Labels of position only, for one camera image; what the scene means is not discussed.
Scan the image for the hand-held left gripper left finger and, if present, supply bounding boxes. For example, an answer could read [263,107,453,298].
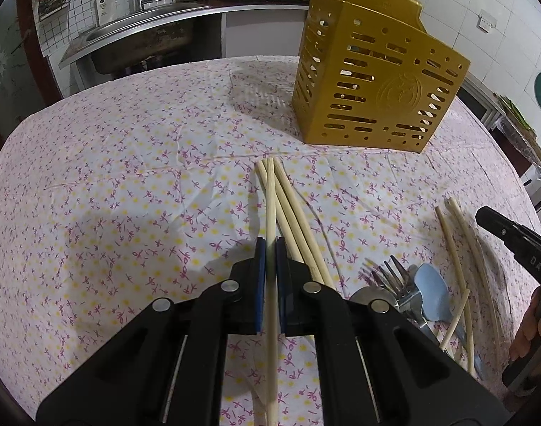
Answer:
[36,237,267,426]

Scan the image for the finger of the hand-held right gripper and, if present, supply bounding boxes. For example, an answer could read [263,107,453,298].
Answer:
[475,205,534,253]

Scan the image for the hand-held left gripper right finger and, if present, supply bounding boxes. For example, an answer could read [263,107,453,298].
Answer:
[276,236,511,426]

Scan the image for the wooden chopstick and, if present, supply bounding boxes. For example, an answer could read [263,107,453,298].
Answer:
[274,157,337,290]
[261,160,320,284]
[255,162,303,263]
[262,158,280,426]

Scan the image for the light blue spoon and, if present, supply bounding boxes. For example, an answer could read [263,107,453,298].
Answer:
[413,263,484,380]

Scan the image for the yellow perforated utensil holder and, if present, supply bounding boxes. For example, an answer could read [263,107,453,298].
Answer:
[292,0,471,154]

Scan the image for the person's right hand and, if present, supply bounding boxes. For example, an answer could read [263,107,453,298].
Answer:
[509,285,541,362]

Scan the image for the pale thick chopstick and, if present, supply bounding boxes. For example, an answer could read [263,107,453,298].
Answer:
[445,196,503,368]

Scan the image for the pale thin chopstick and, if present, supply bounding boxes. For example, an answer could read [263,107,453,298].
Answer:
[435,206,476,371]
[438,290,472,350]

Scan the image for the metal spoon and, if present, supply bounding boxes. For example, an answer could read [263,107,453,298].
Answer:
[349,286,397,316]

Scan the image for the cluttered side shelf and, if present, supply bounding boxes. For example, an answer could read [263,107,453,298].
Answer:
[492,93,541,214]

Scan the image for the metal fork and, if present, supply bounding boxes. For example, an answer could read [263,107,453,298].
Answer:
[360,261,397,302]
[383,257,431,327]

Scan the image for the floral tablecloth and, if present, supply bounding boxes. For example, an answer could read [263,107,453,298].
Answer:
[0,55,540,426]

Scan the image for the stainless steel sink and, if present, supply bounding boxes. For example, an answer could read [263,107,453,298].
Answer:
[59,6,222,76]

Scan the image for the brown kitchen countertop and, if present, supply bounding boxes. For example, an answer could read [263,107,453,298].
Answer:
[177,0,313,14]

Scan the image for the white soap bottle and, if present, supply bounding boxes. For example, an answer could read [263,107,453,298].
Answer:
[96,0,115,26]

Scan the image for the brown door with glass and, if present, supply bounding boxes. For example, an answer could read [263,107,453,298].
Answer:
[0,6,64,158]

